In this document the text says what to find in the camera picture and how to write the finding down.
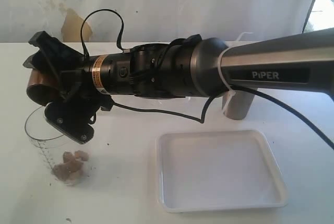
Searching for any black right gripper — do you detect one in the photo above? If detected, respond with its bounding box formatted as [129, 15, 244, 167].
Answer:
[23, 31, 112, 111]

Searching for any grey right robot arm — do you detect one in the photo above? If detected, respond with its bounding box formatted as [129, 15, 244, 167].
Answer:
[23, 28, 333, 104]

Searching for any brown wooden bowl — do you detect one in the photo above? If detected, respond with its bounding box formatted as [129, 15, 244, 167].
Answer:
[26, 69, 63, 107]

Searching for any stainless steel cup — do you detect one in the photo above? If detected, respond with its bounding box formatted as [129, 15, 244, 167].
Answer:
[222, 91, 255, 120]

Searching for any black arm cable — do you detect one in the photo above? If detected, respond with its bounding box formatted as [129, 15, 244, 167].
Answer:
[80, 9, 334, 151]

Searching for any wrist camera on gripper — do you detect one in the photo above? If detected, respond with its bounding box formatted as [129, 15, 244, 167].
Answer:
[44, 102, 96, 145]

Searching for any white rectangular tray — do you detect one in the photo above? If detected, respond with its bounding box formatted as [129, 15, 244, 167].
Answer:
[156, 129, 288, 213]

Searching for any clear plastic measuring cup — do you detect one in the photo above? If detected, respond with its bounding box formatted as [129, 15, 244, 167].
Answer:
[24, 106, 93, 186]

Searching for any white zip tie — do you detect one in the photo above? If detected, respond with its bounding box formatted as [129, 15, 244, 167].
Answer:
[217, 32, 253, 101]

